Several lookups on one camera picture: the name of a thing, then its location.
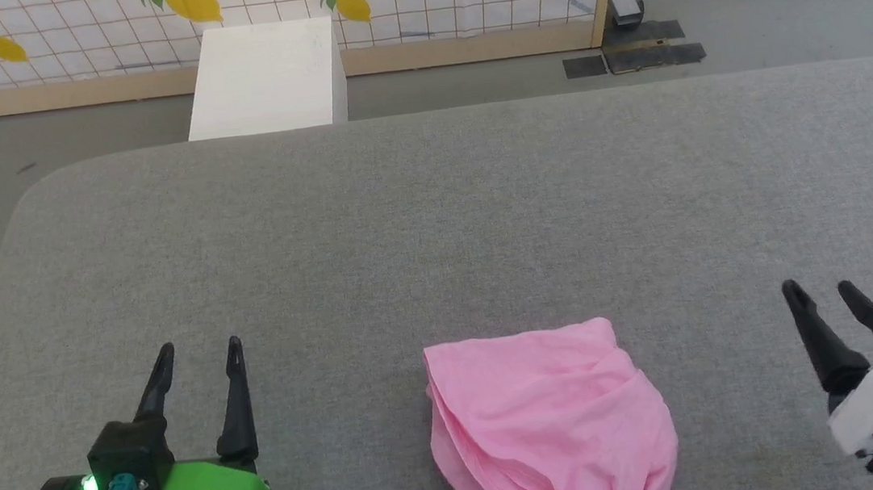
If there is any white box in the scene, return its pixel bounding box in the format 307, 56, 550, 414
177, 15, 352, 142

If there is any lemon print partition screen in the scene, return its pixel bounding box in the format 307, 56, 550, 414
0, 0, 632, 119

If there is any pink cloth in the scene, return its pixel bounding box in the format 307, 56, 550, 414
418, 310, 683, 490

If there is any dark floor tape patch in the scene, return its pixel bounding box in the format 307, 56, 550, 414
600, 18, 685, 48

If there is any long black floor tape patch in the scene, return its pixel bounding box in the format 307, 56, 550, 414
604, 41, 708, 75

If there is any small black floor tape patch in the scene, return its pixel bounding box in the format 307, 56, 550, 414
563, 54, 608, 80

